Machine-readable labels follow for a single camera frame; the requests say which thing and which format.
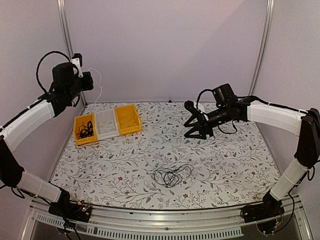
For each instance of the floral table cloth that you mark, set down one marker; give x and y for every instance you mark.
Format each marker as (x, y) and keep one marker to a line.
(158, 168)

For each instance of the left yellow plastic bin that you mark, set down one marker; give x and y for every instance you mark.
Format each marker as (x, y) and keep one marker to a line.
(84, 131)

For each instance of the white translucent plastic bin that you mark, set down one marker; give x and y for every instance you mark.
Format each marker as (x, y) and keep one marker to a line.
(106, 124)

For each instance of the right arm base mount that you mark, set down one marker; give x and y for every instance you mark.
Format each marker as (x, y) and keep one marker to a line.
(270, 212)

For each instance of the right aluminium corner post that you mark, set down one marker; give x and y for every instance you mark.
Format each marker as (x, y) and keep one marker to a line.
(270, 4)

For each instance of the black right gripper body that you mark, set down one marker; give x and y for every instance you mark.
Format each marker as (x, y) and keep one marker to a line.
(203, 122)

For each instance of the left aluminium corner post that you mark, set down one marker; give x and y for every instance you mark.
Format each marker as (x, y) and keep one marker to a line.
(61, 6)

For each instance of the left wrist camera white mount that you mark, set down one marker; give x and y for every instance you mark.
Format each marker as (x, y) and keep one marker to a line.
(77, 61)

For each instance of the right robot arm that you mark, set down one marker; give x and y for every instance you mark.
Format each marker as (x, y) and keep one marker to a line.
(217, 106)

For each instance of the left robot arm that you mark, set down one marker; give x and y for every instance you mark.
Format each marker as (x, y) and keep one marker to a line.
(68, 82)

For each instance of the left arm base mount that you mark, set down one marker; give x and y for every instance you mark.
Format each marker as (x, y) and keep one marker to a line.
(65, 208)

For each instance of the aluminium corner post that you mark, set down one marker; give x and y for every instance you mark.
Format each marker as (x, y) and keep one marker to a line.
(61, 6)
(270, 4)

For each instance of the right yellow plastic bin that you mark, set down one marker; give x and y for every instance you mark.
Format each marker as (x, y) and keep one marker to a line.
(128, 119)

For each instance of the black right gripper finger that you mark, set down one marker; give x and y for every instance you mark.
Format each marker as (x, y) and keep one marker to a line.
(192, 121)
(196, 133)

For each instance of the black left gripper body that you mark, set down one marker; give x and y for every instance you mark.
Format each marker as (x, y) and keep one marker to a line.
(88, 85)

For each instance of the back aluminium floor rail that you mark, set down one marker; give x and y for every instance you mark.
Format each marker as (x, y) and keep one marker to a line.
(144, 101)

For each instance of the yellow plastic bin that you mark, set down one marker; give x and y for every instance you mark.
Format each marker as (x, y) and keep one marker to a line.
(128, 119)
(84, 131)

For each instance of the aluminium front rail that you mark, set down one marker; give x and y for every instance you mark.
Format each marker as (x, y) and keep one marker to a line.
(222, 223)

